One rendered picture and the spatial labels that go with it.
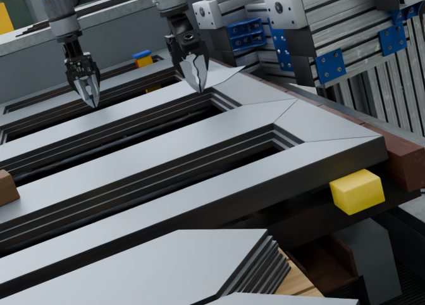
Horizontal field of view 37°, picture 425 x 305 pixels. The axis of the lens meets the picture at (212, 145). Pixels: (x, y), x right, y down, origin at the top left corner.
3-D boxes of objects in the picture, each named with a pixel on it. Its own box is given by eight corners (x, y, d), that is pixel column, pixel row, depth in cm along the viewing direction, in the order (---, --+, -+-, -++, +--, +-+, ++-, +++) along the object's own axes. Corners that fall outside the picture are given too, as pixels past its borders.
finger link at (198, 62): (207, 85, 163) (197, 50, 160) (214, 88, 158) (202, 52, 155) (196, 89, 163) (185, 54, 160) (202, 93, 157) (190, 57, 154)
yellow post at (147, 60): (154, 112, 226) (136, 60, 221) (152, 109, 231) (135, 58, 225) (167, 107, 227) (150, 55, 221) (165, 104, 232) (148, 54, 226)
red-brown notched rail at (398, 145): (408, 193, 95) (400, 156, 94) (181, 65, 248) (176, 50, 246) (431, 183, 96) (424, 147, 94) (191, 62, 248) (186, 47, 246)
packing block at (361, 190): (349, 216, 92) (343, 192, 91) (334, 205, 97) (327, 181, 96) (386, 201, 93) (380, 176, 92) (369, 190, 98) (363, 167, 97)
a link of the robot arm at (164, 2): (186, -15, 149) (153, -5, 148) (192, 4, 150) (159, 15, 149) (179, -15, 156) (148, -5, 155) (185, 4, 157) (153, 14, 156)
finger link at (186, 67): (196, 89, 163) (185, 54, 160) (202, 93, 157) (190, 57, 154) (184, 93, 162) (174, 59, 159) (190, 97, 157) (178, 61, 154)
